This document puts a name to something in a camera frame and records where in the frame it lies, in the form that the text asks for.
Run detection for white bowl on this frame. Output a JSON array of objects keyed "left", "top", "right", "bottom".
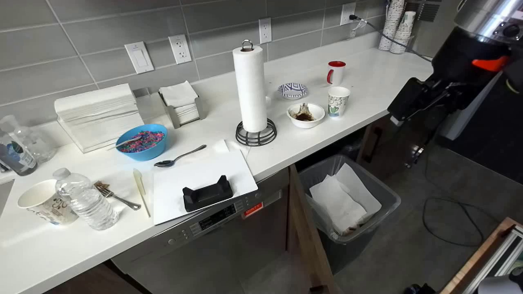
[{"left": 286, "top": 103, "right": 325, "bottom": 129}]

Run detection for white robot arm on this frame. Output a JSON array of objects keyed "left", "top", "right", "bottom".
[{"left": 387, "top": 0, "right": 523, "bottom": 126}]

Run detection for white paper in bin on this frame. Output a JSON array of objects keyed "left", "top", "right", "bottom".
[{"left": 310, "top": 163, "right": 382, "bottom": 235}]

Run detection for grey trash bin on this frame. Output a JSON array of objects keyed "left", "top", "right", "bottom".
[{"left": 299, "top": 155, "right": 400, "bottom": 271}]

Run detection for blue bowl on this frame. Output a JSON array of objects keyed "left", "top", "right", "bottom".
[{"left": 116, "top": 124, "right": 168, "bottom": 162}]

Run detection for white tray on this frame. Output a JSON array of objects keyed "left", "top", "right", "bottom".
[{"left": 150, "top": 140, "right": 258, "bottom": 225}]

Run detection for blue patterned small dish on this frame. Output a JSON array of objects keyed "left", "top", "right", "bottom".
[{"left": 278, "top": 82, "right": 309, "bottom": 100}]

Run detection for white paper towel roll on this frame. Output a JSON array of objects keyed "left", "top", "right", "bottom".
[{"left": 232, "top": 42, "right": 266, "bottom": 132}]

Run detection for black object on tray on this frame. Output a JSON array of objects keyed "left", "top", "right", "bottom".
[{"left": 183, "top": 175, "right": 232, "bottom": 211}]

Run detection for napkin dispenser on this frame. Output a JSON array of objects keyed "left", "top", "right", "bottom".
[{"left": 158, "top": 80, "right": 201, "bottom": 127}]

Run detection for patterned paper cup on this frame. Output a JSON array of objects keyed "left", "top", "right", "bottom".
[
  {"left": 18, "top": 180, "right": 78, "bottom": 225},
  {"left": 328, "top": 87, "right": 350, "bottom": 118}
]

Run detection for dishwasher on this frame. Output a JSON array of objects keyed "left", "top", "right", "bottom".
[{"left": 113, "top": 172, "right": 287, "bottom": 294}]

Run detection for metal spoon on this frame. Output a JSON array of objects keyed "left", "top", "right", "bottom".
[{"left": 153, "top": 145, "right": 206, "bottom": 168}]

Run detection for red and white mug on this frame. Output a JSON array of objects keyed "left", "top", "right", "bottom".
[{"left": 327, "top": 60, "right": 346, "bottom": 85}]

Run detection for wooden stick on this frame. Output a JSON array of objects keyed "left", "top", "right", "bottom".
[{"left": 132, "top": 170, "right": 152, "bottom": 217}]

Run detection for open cabinet door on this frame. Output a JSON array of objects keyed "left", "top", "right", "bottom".
[{"left": 287, "top": 165, "right": 338, "bottom": 294}]

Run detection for metal fork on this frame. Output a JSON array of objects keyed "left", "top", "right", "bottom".
[{"left": 95, "top": 181, "right": 140, "bottom": 211}]

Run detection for white paper towel stack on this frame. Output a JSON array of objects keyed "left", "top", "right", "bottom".
[{"left": 54, "top": 83, "right": 144, "bottom": 154}]

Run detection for clear water bottle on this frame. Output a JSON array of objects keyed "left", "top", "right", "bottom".
[{"left": 52, "top": 168, "right": 117, "bottom": 230}]

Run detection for stack of paper cups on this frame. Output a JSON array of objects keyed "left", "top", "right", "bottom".
[{"left": 379, "top": 0, "right": 417, "bottom": 54}]

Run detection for patterned paper cup left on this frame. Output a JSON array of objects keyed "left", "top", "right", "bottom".
[{"left": 18, "top": 180, "right": 78, "bottom": 225}]

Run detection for clear glass jar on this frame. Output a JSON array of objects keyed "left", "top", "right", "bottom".
[{"left": 0, "top": 116, "right": 37, "bottom": 176}]

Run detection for black wire towel holder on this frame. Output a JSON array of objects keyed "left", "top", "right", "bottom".
[{"left": 235, "top": 119, "right": 278, "bottom": 147}]

